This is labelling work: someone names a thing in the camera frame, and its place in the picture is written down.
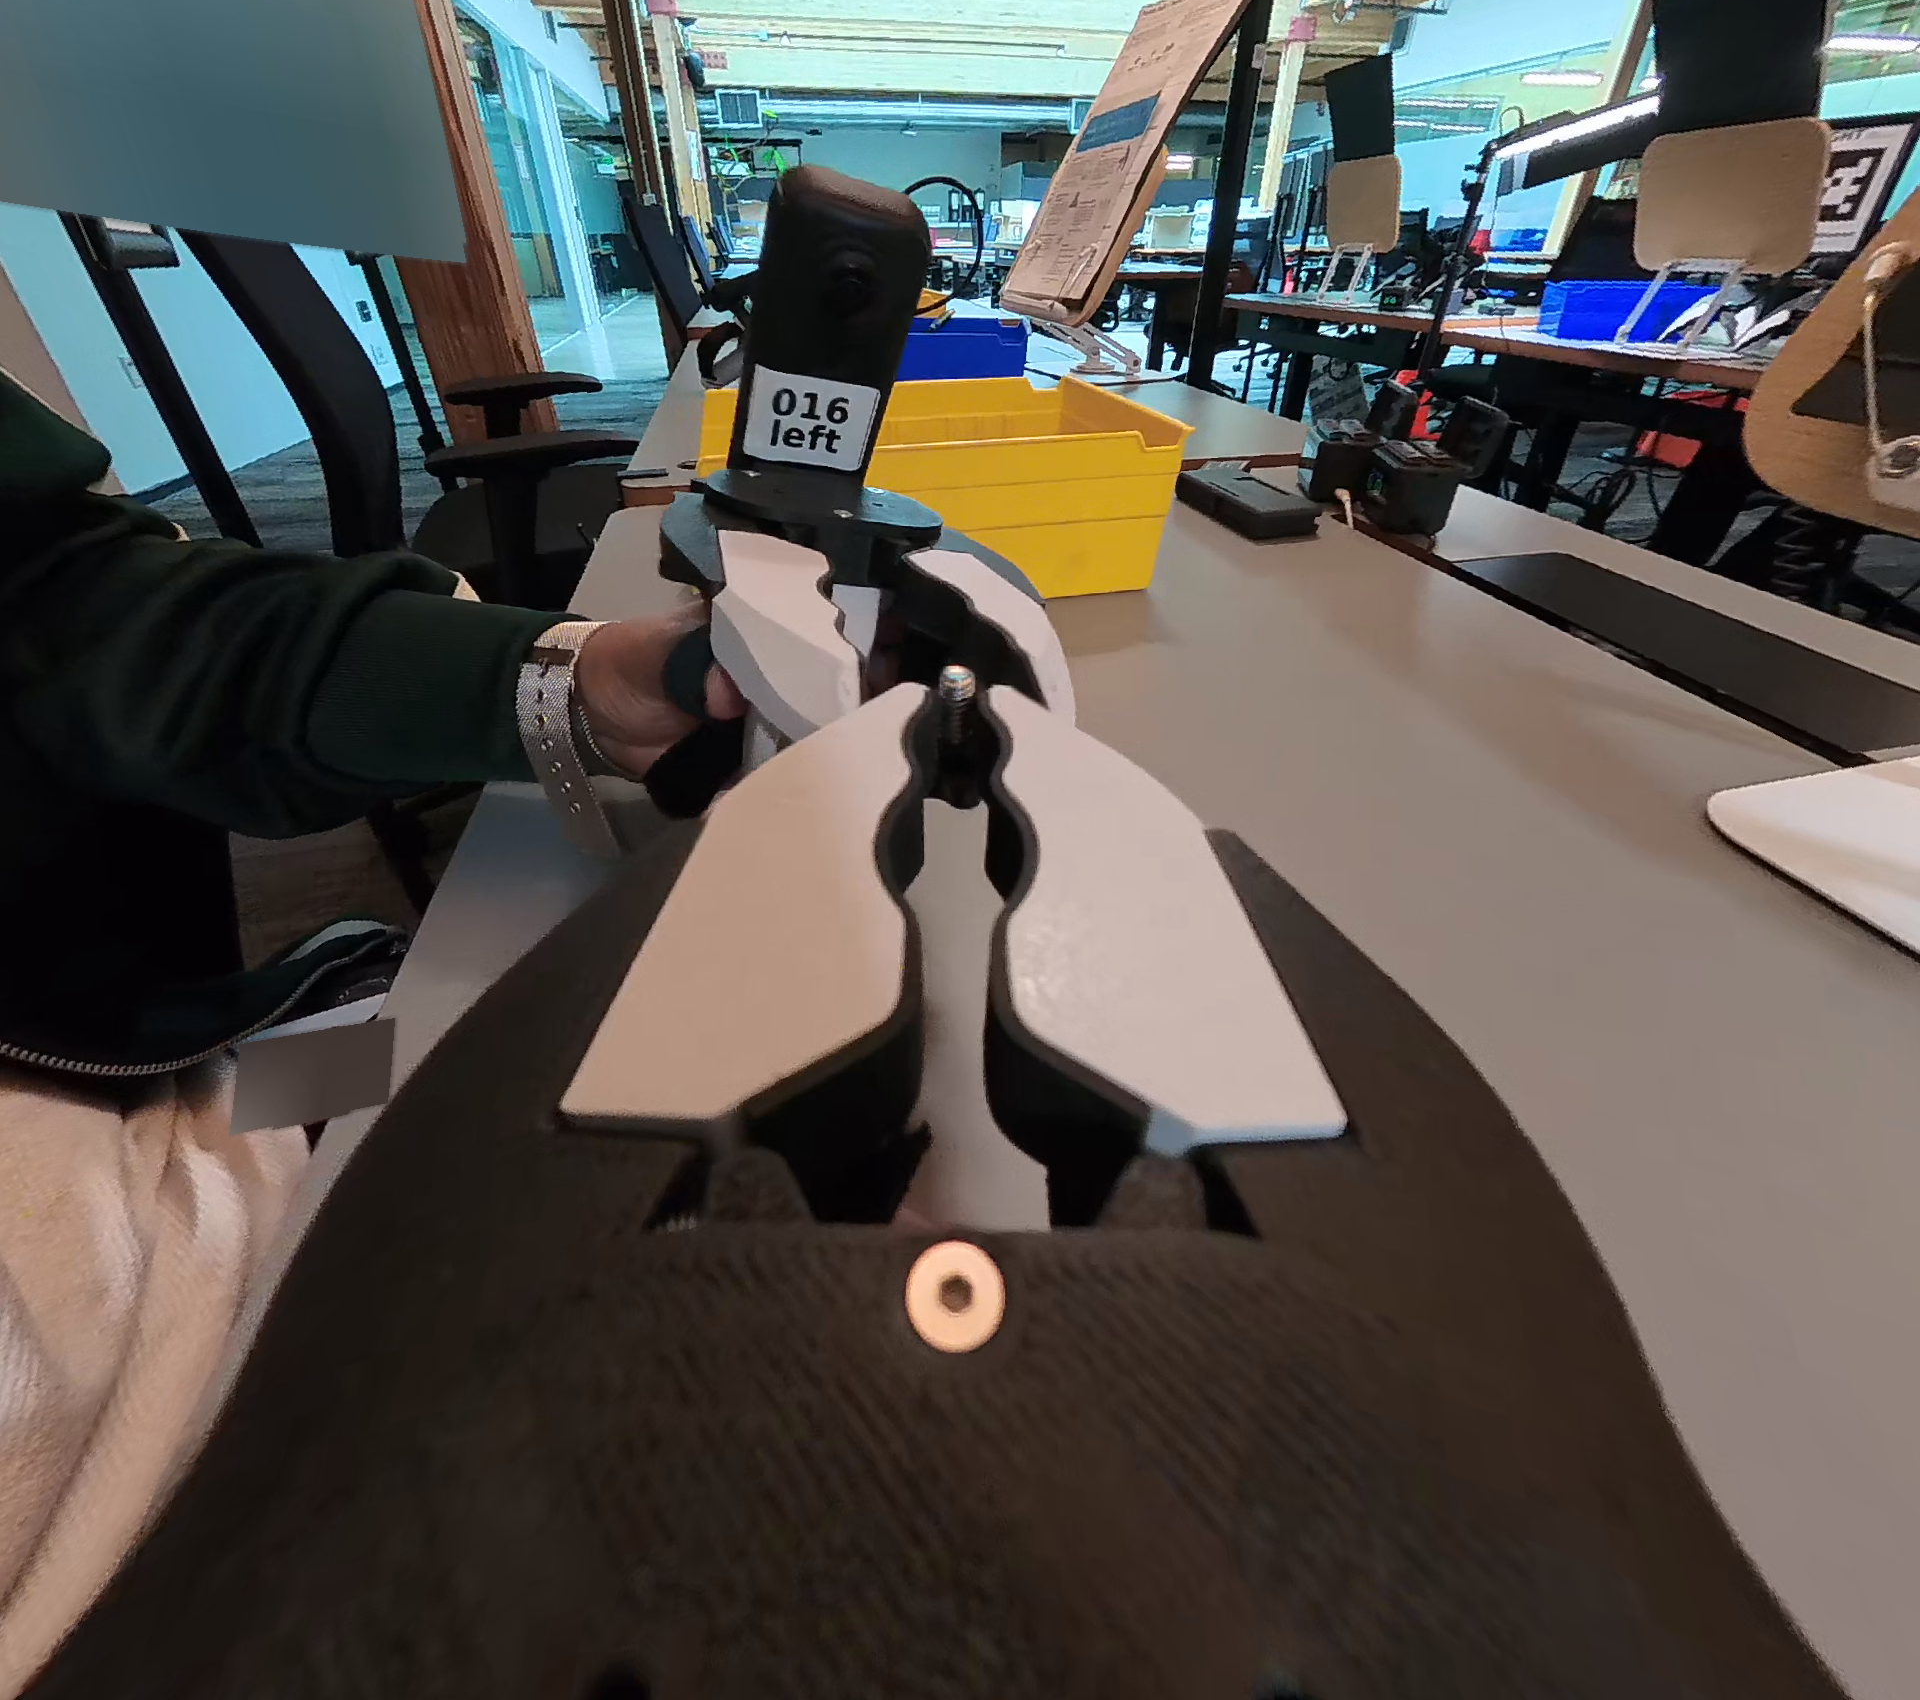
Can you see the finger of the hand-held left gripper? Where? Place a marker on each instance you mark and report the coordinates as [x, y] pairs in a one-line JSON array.
[[788, 642], [1034, 650]]

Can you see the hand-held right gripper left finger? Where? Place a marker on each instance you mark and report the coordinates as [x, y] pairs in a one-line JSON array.
[[751, 979]]

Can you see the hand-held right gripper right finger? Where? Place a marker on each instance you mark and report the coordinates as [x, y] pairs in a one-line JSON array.
[[1171, 979]]

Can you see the black knob screw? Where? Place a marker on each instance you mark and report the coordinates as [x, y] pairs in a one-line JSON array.
[[959, 756]]

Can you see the yellow plastic bin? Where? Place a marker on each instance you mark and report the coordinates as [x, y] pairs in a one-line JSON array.
[[1082, 483]]

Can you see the person's left forearm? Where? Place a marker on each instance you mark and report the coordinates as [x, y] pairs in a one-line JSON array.
[[300, 681]]

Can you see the grey desk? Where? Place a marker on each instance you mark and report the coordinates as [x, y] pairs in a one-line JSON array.
[[1500, 905]]

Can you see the marker sign on far desk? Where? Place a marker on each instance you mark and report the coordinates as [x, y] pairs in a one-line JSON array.
[[1860, 186]]

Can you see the person's left hand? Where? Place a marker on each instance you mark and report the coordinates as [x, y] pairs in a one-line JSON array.
[[630, 696]]

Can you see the blue plastic bin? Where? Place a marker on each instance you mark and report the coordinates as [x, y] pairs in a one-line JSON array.
[[1619, 310], [966, 348]]

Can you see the silver mesh wristwatch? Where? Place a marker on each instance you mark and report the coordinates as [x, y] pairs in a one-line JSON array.
[[563, 738]]

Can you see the flat black device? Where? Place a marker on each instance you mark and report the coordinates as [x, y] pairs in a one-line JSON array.
[[1247, 503]]

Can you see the brown board on white stand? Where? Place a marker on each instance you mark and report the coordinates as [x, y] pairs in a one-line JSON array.
[[1140, 138]]

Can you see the black charger box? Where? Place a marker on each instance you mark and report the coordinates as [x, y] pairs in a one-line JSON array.
[[1335, 463], [1412, 483]]

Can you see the black steel pole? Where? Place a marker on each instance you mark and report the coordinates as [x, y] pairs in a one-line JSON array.
[[1254, 81]]

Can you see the black office chair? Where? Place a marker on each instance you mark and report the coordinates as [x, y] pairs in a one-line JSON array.
[[332, 410]]

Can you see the black and beige panel board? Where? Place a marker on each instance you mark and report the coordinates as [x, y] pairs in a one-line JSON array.
[[1749, 34], [1358, 103]]

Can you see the dark green zip jacket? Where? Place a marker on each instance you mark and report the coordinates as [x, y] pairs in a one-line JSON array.
[[106, 950]]

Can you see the light bar on stand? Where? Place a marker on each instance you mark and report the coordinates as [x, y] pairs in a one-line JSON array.
[[1576, 138]]

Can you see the black board on white stand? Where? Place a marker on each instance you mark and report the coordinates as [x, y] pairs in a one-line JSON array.
[[1832, 410]]

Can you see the wooden support post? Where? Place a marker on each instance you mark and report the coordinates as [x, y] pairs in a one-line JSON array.
[[464, 274]]

